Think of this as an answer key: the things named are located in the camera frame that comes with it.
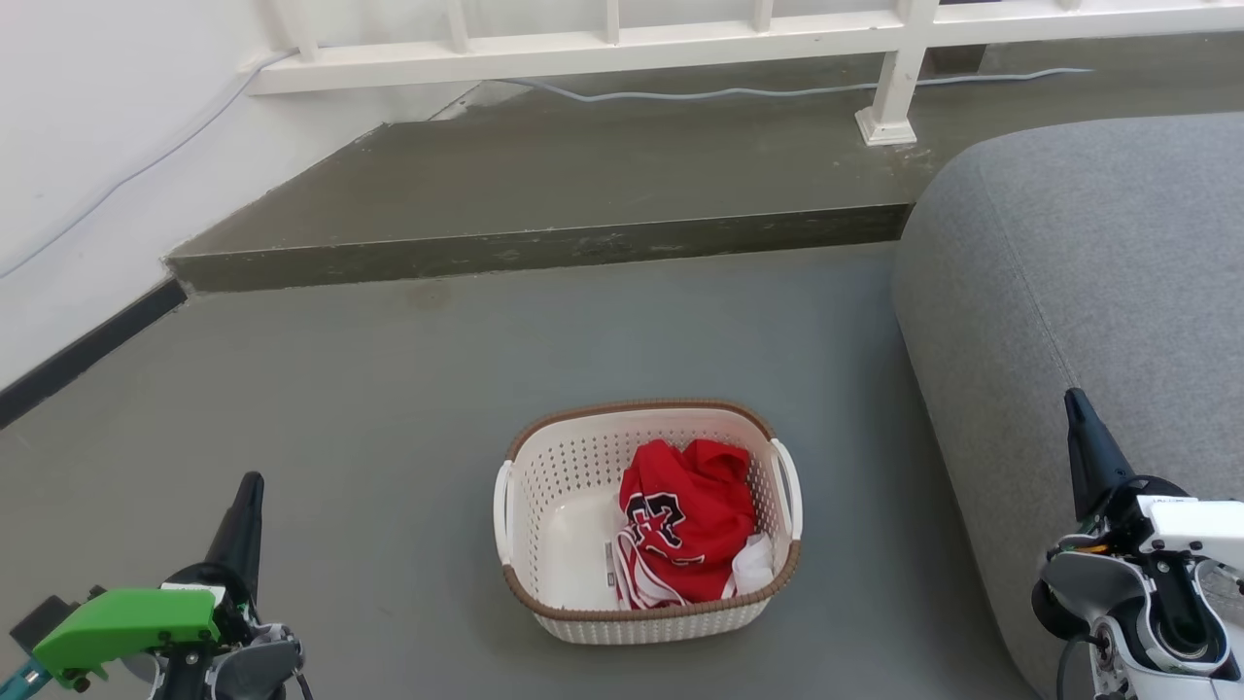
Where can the grey fabric sofa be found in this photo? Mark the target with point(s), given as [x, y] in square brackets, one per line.
[1088, 253]

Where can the raised concrete step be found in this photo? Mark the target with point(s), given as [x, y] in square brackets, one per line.
[583, 175]

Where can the white laundry basket brown rim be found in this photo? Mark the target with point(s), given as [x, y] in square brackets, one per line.
[564, 467]

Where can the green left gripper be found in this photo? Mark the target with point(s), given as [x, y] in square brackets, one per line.
[126, 622]

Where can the white metal railing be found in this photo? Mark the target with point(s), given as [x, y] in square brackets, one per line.
[603, 53]

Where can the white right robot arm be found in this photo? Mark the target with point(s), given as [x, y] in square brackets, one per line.
[1084, 585]

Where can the black baseboard strip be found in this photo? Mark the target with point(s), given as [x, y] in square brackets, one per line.
[87, 352]

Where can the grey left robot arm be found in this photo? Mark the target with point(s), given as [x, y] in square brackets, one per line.
[255, 666]

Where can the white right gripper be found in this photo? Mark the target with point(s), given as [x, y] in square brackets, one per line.
[1200, 530]

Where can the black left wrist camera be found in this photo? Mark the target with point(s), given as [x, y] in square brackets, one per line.
[41, 617]

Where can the white crumpled garment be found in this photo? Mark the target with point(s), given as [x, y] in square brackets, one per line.
[754, 566]

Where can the red basketball jersey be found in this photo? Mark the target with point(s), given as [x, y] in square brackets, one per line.
[695, 506]

